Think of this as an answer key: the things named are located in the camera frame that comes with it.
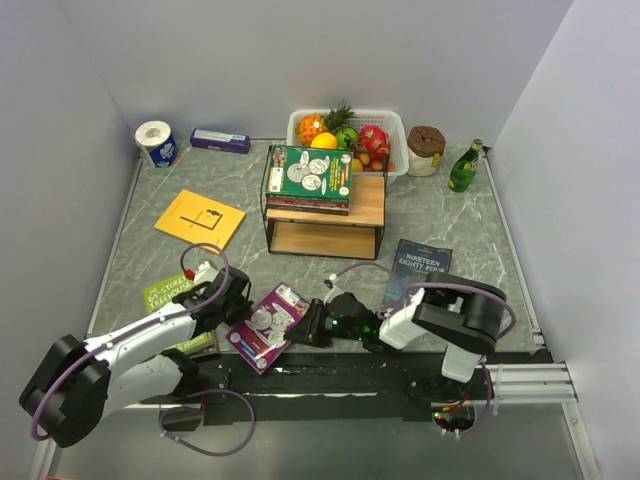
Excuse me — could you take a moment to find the purple rectangular box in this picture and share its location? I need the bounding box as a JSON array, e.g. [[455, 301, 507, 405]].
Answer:
[[189, 128, 251, 154]]

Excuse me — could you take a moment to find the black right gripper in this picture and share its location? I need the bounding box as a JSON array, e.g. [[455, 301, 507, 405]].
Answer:
[[285, 297, 365, 347]]

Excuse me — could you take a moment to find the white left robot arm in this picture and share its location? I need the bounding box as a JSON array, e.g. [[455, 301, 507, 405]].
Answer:
[[19, 263, 252, 447]]

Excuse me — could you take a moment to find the green toy apple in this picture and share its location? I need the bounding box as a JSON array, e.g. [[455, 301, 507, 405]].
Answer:
[[335, 126, 360, 150]]

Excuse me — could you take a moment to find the white plastic fruit basket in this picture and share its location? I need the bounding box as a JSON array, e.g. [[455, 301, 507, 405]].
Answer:
[[286, 108, 409, 186]]

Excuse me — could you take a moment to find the pink toy dragon fruit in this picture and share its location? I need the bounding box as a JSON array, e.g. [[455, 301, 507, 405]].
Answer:
[[358, 125, 390, 156]]

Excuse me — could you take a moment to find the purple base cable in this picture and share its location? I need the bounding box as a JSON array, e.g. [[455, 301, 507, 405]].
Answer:
[[158, 387, 257, 457]]

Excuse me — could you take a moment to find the green back-cover Treehouse book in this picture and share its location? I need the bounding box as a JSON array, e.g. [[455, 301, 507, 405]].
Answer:
[[265, 145, 354, 204]]

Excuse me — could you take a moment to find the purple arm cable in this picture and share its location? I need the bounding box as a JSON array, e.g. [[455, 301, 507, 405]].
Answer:
[[334, 262, 517, 436], [29, 243, 231, 442]]

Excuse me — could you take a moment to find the green glass bottle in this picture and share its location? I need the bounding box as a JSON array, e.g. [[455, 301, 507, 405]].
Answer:
[[448, 139, 484, 193]]

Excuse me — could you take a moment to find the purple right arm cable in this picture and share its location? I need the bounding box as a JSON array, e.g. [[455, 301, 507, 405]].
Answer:
[[334, 262, 517, 436]]

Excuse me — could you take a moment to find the Little Women floral book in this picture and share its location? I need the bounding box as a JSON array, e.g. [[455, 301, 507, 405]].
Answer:
[[267, 204, 349, 215]]

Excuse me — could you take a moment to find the red 13-Storey Treehouse book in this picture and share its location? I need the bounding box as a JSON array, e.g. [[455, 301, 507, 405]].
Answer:
[[266, 198, 350, 210]]

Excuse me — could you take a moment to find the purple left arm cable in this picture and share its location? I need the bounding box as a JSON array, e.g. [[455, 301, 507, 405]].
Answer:
[[29, 243, 231, 442]]

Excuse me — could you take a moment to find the orange toy pineapple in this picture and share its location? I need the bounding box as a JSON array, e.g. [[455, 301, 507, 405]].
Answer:
[[295, 101, 355, 147]]

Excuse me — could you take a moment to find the yellow orange toy fruit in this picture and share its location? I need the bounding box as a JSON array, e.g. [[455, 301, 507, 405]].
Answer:
[[310, 132, 338, 150]]

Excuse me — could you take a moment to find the green 65-Storey Treehouse book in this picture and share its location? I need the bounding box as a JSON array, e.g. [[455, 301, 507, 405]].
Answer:
[[143, 274, 218, 357]]

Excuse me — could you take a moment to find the white jar brown lid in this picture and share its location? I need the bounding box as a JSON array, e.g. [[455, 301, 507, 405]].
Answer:
[[407, 126, 446, 177]]

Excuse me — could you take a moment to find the black wire wooden shelf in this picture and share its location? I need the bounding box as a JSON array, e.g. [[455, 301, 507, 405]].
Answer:
[[260, 145, 387, 260]]

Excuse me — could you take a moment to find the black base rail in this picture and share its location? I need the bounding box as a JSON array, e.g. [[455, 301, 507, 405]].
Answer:
[[159, 352, 487, 426]]

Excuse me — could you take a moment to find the yellow thin book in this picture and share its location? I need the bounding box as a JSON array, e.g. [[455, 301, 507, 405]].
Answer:
[[154, 190, 246, 249]]

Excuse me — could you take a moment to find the blue 1984 book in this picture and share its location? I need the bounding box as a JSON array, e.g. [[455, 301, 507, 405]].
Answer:
[[383, 239, 453, 306]]

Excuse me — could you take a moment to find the toilet paper roll blue wrap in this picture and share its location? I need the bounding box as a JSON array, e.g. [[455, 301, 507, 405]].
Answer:
[[134, 121, 179, 168]]

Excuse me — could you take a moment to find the purple back-cover Treehouse book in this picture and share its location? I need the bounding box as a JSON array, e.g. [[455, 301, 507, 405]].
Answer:
[[226, 282, 310, 375]]

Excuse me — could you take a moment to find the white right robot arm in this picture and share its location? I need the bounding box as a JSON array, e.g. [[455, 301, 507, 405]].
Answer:
[[284, 272, 516, 399]]

